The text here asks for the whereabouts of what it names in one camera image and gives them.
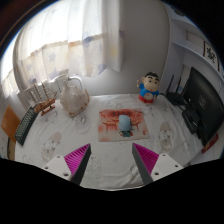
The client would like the black computer keyboard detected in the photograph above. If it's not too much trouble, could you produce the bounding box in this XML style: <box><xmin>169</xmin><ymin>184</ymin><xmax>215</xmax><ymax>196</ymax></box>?
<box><xmin>14</xmin><ymin>105</ymin><xmax>39</xmax><ymax>147</ymax></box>

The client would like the white printed tablecloth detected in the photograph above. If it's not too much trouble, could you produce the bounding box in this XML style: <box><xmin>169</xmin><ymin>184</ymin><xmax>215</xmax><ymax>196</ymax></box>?
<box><xmin>14</xmin><ymin>93</ymin><xmax>208</xmax><ymax>191</ymax></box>

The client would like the large white conch shell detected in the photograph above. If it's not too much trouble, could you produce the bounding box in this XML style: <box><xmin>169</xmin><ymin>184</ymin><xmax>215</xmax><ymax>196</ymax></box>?
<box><xmin>59</xmin><ymin>81</ymin><xmax>91</xmax><ymax>118</ymax></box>

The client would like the red printed mouse pad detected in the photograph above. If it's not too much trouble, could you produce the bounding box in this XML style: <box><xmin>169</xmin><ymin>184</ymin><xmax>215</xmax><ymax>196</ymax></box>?
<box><xmin>97</xmin><ymin>108</ymin><xmax>150</xmax><ymax>143</ymax></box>

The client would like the framed calligraphy picture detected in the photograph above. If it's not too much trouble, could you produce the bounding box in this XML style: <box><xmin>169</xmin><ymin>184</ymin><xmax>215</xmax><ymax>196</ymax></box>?
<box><xmin>203</xmin><ymin>40</ymin><xmax>219</xmax><ymax>64</ymax></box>

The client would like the cartoon boy figurine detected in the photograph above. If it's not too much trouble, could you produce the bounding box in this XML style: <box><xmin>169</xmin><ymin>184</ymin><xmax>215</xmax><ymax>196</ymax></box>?
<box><xmin>136</xmin><ymin>71</ymin><xmax>161</xmax><ymax>104</ymax></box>

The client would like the black monitor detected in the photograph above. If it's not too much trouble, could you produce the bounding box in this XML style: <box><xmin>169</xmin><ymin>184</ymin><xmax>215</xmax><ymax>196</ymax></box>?
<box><xmin>182</xmin><ymin>66</ymin><xmax>224</xmax><ymax>148</ymax></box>

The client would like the small black box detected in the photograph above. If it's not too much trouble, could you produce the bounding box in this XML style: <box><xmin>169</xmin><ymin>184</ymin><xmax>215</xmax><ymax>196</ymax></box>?
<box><xmin>181</xmin><ymin>108</ymin><xmax>201</xmax><ymax>134</ymax></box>

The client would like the white star-print curtain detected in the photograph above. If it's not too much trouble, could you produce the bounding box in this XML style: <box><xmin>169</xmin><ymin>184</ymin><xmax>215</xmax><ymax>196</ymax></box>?
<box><xmin>11</xmin><ymin>0</ymin><xmax>124</xmax><ymax>93</ymax></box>

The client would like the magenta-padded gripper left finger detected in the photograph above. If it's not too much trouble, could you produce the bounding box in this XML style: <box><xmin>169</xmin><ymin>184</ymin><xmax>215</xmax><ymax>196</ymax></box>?
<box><xmin>41</xmin><ymin>143</ymin><xmax>93</xmax><ymax>186</ymax></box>

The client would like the wooden model sailing ship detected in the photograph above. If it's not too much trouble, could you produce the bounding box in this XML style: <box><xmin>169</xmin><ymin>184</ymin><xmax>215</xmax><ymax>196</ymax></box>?
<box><xmin>28</xmin><ymin>81</ymin><xmax>58</xmax><ymax>117</ymax></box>

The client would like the black router with antennas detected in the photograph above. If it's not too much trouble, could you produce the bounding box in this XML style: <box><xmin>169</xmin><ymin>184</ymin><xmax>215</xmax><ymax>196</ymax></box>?
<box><xmin>165</xmin><ymin>74</ymin><xmax>188</xmax><ymax>107</ymax></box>

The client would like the light blue computer mouse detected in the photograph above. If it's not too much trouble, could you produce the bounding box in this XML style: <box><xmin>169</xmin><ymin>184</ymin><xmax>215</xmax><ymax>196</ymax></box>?
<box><xmin>118</xmin><ymin>114</ymin><xmax>133</xmax><ymax>133</ymax></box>

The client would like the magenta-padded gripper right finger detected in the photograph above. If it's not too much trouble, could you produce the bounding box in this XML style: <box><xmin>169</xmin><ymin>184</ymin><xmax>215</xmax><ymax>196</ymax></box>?
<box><xmin>131</xmin><ymin>142</ymin><xmax>184</xmax><ymax>186</ymax></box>

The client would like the white radiator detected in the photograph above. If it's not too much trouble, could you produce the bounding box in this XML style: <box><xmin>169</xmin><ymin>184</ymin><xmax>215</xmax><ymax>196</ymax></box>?
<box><xmin>16</xmin><ymin>73</ymin><xmax>84</xmax><ymax>111</ymax></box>

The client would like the white wall shelf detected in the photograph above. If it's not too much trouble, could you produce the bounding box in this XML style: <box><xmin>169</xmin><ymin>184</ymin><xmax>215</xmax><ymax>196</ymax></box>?
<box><xmin>169</xmin><ymin>16</ymin><xmax>224</xmax><ymax>81</ymax></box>

